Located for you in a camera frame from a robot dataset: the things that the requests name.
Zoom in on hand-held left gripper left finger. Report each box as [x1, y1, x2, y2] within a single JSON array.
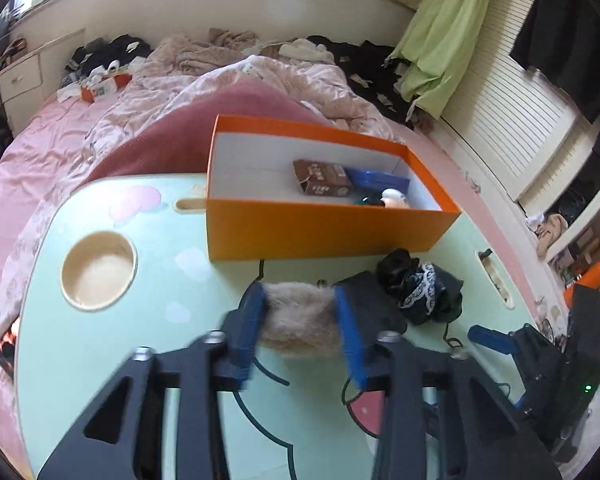
[[37, 282, 268, 480]]

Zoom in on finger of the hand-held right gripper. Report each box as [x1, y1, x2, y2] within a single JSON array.
[[469, 325, 518, 356]]

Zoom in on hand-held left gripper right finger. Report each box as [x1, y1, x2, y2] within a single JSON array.
[[332, 285, 563, 480]]

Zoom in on black pouch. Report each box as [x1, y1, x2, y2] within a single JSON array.
[[335, 271, 408, 336]]

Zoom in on beige furry pom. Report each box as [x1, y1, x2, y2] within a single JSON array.
[[262, 282, 343, 356]]

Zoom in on black lace cloth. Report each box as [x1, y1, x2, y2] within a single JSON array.
[[376, 248, 464, 326]]

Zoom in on orange cardboard box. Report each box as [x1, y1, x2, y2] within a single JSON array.
[[205, 114, 462, 262]]

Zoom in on blue packet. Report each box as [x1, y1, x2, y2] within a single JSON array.
[[344, 166, 411, 193]]

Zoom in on brown snack packet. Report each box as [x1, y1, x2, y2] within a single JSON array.
[[293, 159, 353, 197]]

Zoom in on green cartoon desktop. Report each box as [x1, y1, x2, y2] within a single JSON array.
[[14, 172, 546, 480]]

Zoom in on orange bottle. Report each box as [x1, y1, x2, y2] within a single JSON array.
[[577, 259, 600, 288]]

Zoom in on beige crumpled cloth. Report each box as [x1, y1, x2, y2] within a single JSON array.
[[527, 212, 570, 261]]

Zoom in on dark pink blanket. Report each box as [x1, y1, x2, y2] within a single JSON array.
[[87, 80, 326, 186]]

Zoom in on white louvered closet door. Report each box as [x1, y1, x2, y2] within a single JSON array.
[[440, 0, 600, 201]]

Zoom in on pink floral quilt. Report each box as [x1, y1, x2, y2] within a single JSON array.
[[0, 54, 398, 341]]

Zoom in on large pile of black clothes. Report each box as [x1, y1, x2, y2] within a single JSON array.
[[307, 35, 421, 126]]

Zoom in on small orange box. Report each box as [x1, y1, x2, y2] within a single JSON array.
[[80, 72, 132, 103]]

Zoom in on white clothes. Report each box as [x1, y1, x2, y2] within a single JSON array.
[[280, 39, 336, 63]]

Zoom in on beige fleece blanket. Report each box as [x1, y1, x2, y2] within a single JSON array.
[[152, 27, 261, 73]]

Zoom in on green hanging garment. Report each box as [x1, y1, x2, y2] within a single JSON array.
[[387, 0, 506, 121]]

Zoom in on black hanging garment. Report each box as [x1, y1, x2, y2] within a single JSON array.
[[510, 0, 600, 126]]

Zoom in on small pile of black clothes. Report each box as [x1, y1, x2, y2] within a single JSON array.
[[62, 35, 153, 86]]

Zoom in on white drawer cabinet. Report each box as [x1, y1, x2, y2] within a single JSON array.
[[0, 52, 46, 131]]

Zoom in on black cable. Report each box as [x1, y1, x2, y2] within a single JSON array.
[[441, 320, 465, 352]]

